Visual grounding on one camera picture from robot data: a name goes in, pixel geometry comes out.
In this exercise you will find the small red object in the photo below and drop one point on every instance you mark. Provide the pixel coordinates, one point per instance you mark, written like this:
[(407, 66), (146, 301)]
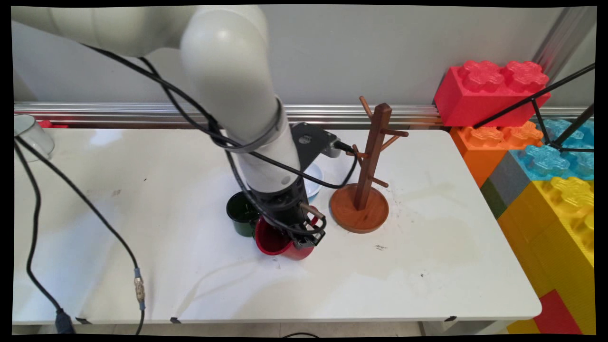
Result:
[(52, 124)]

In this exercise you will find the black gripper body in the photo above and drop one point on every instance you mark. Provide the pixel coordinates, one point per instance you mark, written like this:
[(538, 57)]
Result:
[(285, 204)]

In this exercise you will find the dark green mug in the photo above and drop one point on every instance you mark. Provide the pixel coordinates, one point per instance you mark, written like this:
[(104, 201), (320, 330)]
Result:
[(240, 218)]

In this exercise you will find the aluminium upright profile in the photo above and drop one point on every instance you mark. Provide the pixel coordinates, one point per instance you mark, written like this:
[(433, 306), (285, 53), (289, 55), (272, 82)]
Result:
[(563, 40)]

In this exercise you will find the brown wooden mug tree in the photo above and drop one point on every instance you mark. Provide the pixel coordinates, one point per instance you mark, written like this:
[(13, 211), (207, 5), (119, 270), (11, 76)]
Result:
[(370, 152)]

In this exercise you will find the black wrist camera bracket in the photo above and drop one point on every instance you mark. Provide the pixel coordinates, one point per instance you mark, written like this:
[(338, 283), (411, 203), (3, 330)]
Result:
[(313, 142)]

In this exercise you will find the giant red toy brick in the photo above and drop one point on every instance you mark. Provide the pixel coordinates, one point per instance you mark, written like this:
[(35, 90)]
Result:
[(470, 102)]

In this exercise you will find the blue bowl white inside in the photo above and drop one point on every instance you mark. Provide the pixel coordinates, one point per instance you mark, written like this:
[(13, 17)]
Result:
[(314, 183)]

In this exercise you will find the aluminium rail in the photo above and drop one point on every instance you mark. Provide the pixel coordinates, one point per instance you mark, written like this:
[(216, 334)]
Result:
[(403, 114)]

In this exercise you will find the giant orange toy brick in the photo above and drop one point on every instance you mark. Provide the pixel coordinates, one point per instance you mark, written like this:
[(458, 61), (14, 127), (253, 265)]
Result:
[(479, 154)]

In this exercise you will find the red mug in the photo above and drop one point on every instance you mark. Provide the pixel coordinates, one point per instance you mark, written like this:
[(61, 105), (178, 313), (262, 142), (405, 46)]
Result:
[(273, 240)]

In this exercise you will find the black tripod legs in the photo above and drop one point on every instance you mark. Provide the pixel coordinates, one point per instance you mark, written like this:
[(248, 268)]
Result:
[(539, 116)]

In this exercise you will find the giant yellow toy brick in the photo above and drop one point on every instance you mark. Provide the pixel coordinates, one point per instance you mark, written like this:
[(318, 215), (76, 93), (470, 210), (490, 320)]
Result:
[(551, 237)]

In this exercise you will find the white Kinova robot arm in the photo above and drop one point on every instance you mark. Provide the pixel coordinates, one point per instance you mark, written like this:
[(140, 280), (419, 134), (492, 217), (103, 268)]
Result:
[(228, 61)]

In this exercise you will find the giant green toy brick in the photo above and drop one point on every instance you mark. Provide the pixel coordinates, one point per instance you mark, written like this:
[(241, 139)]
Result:
[(494, 199)]

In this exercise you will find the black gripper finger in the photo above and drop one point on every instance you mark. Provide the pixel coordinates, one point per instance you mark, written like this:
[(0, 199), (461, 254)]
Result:
[(321, 230), (304, 241)]

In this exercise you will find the giant clear blue toy brick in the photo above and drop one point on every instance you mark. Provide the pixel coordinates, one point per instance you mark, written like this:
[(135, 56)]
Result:
[(546, 161)]

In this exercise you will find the white enamel mug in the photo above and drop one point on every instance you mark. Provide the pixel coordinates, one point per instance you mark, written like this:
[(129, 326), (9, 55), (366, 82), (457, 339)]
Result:
[(33, 135)]

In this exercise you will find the flat red toy brick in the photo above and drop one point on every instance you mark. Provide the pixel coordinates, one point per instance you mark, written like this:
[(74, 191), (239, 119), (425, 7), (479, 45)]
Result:
[(555, 313)]

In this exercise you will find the giant grey toy brick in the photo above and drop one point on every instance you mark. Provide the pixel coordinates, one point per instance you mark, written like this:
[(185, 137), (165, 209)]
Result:
[(508, 180)]

